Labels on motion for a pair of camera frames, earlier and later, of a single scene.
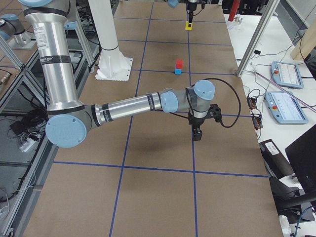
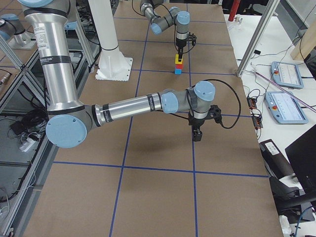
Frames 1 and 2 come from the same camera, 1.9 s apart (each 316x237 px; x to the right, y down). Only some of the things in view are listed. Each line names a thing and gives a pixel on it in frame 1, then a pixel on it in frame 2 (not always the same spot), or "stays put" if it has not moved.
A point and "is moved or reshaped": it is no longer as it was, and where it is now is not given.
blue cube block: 178,71 stays put
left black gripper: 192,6 to 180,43
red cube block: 179,64 stays put
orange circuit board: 252,103 stays put
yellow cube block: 186,26 is moved or reshaped
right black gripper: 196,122 stays put
